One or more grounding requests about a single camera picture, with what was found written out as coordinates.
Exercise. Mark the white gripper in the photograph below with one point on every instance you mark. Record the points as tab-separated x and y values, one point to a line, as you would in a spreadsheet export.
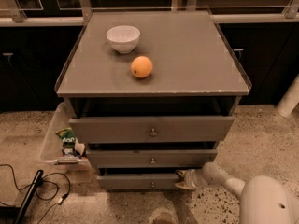
195	179

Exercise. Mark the grey bottom drawer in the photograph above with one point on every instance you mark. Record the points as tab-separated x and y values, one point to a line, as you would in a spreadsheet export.
138	178

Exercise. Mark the grey drawer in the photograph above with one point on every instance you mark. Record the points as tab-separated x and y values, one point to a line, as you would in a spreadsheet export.
138	178
151	158
161	129

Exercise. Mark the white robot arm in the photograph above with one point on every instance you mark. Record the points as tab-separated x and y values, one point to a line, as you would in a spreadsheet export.
263	200

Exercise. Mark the grey middle drawer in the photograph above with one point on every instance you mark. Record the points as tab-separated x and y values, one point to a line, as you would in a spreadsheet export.
151	158

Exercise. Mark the grey top drawer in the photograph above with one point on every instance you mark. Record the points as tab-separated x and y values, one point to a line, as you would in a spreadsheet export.
161	129

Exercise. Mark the grey drawer cabinet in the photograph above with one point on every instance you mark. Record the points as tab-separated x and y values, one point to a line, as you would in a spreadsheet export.
195	73

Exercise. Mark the orange fruit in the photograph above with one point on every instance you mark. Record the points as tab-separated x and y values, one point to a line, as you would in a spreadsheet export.
141	67

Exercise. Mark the green snack bag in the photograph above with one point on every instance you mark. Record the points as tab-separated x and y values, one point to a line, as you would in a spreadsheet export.
68	139

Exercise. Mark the clear plastic bin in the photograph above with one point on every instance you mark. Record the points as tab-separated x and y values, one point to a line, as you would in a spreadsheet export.
51	148

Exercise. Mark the black bar stand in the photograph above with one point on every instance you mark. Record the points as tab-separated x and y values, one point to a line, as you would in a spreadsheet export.
28	197

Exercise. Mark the white ceramic bowl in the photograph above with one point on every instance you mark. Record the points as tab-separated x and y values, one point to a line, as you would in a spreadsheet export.
123	38

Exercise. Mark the white cylindrical post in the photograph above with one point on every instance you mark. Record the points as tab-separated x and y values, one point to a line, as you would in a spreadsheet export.
290	99

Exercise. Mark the metal railing frame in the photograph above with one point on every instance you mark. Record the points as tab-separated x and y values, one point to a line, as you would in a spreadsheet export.
79	11

